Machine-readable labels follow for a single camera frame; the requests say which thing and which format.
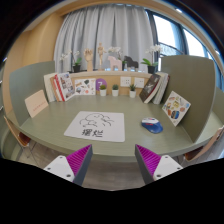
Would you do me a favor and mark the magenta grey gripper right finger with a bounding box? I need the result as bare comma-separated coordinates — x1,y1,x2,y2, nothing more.
135,144,182,184

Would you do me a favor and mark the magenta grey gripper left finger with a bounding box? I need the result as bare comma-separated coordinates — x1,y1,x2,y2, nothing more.
44,145,93,186

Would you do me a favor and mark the blue white computer mouse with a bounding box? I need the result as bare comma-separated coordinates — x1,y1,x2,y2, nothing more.
141,117,163,134

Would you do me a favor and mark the white printed mouse pad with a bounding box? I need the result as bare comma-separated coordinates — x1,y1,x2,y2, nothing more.
64,111,125,142

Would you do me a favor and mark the wooden chair right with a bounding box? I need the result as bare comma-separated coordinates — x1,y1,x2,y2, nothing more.
184,125,224,162

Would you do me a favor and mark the wooden chair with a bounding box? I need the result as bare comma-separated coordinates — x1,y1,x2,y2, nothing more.
184,125,224,162
4,117,34,157

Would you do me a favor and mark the wooden chair left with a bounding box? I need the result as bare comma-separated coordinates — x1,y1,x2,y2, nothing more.
4,117,34,157

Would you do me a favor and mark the colourful sticker picture board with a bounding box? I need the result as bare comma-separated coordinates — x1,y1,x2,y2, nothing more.
162,91,191,126

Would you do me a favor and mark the beige wooden card board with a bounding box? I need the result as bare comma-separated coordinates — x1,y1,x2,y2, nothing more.
25,90,48,118

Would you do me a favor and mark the small potted plant right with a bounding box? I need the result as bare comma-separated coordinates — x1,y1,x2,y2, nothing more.
129,84,136,98

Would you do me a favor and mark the small potted plant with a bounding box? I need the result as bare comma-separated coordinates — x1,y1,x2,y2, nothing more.
112,84,119,97
129,84,136,98
99,85,107,96

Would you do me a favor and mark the white leaning books left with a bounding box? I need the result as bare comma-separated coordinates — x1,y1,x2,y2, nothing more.
44,73,56,103

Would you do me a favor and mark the white illustrated card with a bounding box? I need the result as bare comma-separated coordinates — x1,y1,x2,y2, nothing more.
74,78,96,95

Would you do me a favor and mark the red white illustrated book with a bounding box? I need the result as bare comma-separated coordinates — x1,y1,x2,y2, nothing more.
54,72,75,101

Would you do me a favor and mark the small potted plant left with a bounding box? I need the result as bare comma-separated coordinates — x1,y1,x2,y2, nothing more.
99,85,107,96

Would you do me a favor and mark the dark cover leaning book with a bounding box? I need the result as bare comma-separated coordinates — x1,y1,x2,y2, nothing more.
139,74,161,104

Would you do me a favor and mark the small potted plant middle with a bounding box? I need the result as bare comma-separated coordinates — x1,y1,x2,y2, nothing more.
112,84,119,97

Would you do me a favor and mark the white leaning book stack right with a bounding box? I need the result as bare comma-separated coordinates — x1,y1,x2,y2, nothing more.
152,72,170,105

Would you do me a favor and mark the purple round sign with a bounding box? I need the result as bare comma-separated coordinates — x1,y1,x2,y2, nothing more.
96,78,107,91

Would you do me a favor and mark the green partition panel right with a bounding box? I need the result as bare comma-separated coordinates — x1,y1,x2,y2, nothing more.
161,55,222,144

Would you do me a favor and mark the green partition panel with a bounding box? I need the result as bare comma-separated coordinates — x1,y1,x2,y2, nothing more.
9,61,55,126
161,55,222,144

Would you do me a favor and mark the green partition panel left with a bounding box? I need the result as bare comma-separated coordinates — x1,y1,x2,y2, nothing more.
9,61,55,126

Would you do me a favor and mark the white orchid pot right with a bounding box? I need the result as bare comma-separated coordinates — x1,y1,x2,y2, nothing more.
142,44,162,74

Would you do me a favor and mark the white orchid pot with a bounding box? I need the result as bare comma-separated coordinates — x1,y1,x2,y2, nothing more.
142,44,162,74
60,50,82,73

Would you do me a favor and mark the white orchid pot left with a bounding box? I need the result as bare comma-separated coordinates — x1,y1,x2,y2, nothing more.
60,50,82,73

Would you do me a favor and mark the black horse figurine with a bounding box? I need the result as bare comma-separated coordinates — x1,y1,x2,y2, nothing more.
124,56,139,70

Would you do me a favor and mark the pink horse figurine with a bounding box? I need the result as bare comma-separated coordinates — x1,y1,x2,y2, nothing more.
108,56,122,71

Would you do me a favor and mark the wooden hand model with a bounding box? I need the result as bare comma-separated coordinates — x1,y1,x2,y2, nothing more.
84,48,93,72

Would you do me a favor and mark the wooden mannequin figure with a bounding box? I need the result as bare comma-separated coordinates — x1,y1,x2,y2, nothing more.
97,42,106,70

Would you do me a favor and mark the grey curtain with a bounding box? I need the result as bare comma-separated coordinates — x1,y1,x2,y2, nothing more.
54,4,153,72

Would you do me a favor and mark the wall power socket right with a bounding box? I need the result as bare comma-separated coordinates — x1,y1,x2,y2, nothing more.
134,77,144,88

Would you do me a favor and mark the wall power socket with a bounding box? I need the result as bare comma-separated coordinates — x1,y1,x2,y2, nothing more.
120,77,131,87
134,77,144,88

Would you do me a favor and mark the wall power socket left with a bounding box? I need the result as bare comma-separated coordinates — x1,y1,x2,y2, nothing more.
120,77,131,87

